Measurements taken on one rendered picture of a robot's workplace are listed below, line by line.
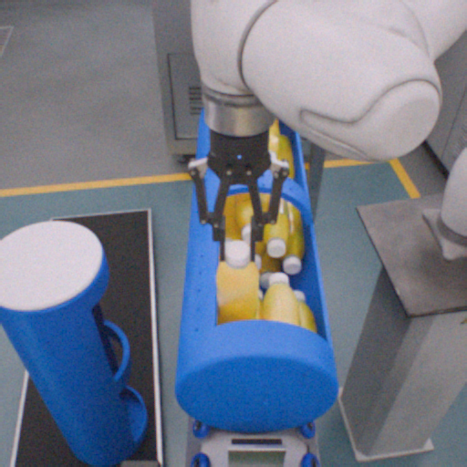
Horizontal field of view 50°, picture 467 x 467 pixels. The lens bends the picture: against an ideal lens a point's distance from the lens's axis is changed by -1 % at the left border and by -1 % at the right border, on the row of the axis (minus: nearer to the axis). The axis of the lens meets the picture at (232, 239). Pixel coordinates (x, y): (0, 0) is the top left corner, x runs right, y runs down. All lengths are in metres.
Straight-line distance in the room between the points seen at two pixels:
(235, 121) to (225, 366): 0.40
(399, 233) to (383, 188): 1.81
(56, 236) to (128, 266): 1.13
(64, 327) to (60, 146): 2.42
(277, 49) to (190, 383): 0.59
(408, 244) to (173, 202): 1.84
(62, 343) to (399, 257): 0.83
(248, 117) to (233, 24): 0.12
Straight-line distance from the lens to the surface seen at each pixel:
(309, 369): 0.84
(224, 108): 0.57
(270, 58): 0.45
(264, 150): 0.63
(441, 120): 3.30
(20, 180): 3.33
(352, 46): 0.41
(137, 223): 2.61
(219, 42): 0.52
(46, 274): 1.23
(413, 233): 1.35
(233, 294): 0.81
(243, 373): 0.84
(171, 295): 2.45
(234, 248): 0.77
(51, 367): 1.36
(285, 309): 0.95
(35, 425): 2.06
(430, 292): 1.23
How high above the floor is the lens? 1.90
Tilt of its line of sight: 45 degrees down
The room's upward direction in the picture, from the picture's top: straight up
